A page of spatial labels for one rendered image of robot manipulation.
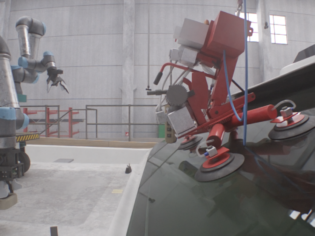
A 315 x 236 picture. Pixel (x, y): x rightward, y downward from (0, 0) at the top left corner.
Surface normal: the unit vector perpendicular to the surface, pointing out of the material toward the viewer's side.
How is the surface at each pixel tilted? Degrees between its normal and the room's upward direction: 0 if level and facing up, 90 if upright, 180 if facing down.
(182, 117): 90
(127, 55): 90
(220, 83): 90
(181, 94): 90
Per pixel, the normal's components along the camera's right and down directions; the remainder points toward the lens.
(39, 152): 0.22, 0.00
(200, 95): -0.01, 0.00
